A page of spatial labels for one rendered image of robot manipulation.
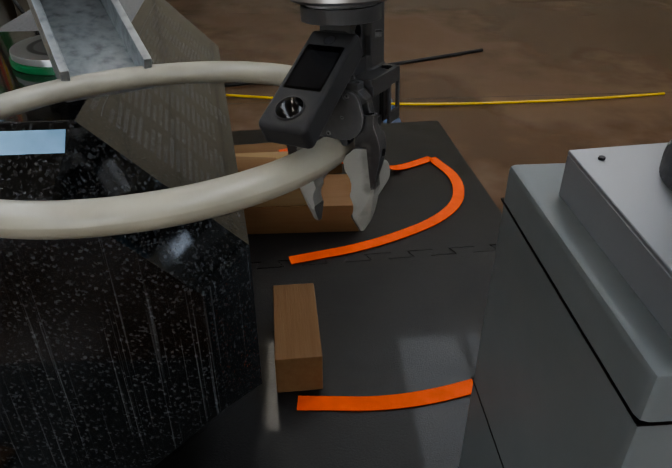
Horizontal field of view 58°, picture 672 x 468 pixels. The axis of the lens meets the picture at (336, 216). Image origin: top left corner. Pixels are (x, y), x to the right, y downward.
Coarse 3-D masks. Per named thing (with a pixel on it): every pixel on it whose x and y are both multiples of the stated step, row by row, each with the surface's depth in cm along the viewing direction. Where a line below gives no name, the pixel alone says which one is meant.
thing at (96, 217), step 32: (160, 64) 86; (192, 64) 86; (224, 64) 85; (256, 64) 84; (0, 96) 74; (32, 96) 77; (64, 96) 81; (288, 160) 51; (320, 160) 53; (160, 192) 46; (192, 192) 47; (224, 192) 47; (256, 192) 49; (288, 192) 52; (0, 224) 45; (32, 224) 45; (64, 224) 45; (96, 224) 45; (128, 224) 45; (160, 224) 46
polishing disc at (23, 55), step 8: (24, 40) 120; (32, 40) 120; (40, 40) 120; (16, 48) 116; (24, 48) 116; (32, 48) 116; (40, 48) 116; (16, 56) 112; (24, 56) 112; (32, 56) 112; (40, 56) 112; (24, 64) 111; (32, 64) 110; (40, 64) 110; (48, 64) 110
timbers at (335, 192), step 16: (256, 144) 262; (272, 144) 262; (336, 176) 233; (336, 192) 223; (256, 208) 214; (272, 208) 214; (288, 208) 214; (304, 208) 215; (336, 208) 216; (352, 208) 216; (256, 224) 217; (272, 224) 218; (288, 224) 218; (304, 224) 218; (320, 224) 219; (336, 224) 219; (352, 224) 219
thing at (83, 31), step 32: (32, 0) 91; (64, 0) 100; (96, 0) 102; (64, 32) 94; (96, 32) 95; (128, 32) 88; (64, 64) 81; (96, 64) 89; (128, 64) 90; (96, 96) 84
